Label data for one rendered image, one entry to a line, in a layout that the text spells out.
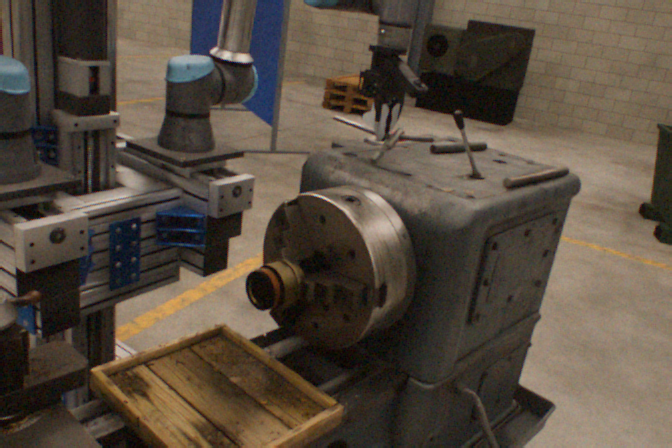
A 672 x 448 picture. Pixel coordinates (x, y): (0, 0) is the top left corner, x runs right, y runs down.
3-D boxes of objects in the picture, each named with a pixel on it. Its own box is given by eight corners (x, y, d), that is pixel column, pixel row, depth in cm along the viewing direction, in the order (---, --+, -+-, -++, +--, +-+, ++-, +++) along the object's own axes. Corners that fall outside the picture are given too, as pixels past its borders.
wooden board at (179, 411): (221, 337, 133) (222, 321, 132) (341, 424, 112) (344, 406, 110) (89, 387, 112) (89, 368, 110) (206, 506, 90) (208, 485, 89)
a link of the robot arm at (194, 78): (154, 105, 159) (156, 52, 154) (194, 102, 169) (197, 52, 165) (185, 115, 153) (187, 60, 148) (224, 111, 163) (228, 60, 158)
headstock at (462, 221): (413, 248, 197) (436, 130, 183) (551, 310, 168) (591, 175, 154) (275, 296, 154) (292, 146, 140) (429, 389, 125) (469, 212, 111)
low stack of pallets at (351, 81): (352, 99, 1010) (356, 73, 995) (400, 109, 981) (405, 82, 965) (319, 107, 901) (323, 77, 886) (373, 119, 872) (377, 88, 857)
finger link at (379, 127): (364, 136, 145) (371, 97, 142) (383, 143, 142) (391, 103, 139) (355, 136, 143) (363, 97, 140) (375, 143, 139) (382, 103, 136)
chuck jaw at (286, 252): (312, 257, 124) (294, 201, 124) (328, 251, 120) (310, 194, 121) (271, 269, 116) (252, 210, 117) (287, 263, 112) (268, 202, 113)
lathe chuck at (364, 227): (279, 283, 142) (312, 161, 127) (377, 365, 125) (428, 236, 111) (249, 292, 135) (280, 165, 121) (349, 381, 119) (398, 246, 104)
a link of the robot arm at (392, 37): (418, 30, 135) (396, 28, 129) (414, 51, 136) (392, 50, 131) (392, 25, 139) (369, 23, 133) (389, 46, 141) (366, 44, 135)
